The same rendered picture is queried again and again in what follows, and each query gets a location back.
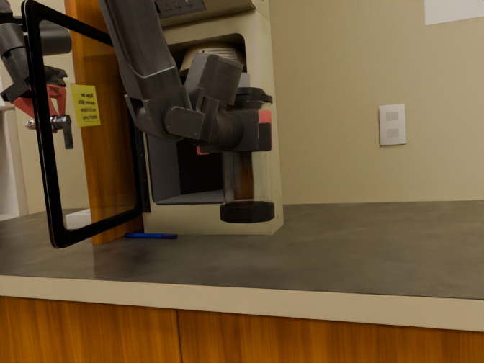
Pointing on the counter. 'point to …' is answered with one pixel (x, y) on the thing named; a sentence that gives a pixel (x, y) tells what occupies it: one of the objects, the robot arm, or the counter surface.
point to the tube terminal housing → (262, 13)
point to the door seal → (52, 132)
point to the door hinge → (142, 170)
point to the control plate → (178, 7)
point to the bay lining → (181, 166)
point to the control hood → (212, 8)
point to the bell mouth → (228, 50)
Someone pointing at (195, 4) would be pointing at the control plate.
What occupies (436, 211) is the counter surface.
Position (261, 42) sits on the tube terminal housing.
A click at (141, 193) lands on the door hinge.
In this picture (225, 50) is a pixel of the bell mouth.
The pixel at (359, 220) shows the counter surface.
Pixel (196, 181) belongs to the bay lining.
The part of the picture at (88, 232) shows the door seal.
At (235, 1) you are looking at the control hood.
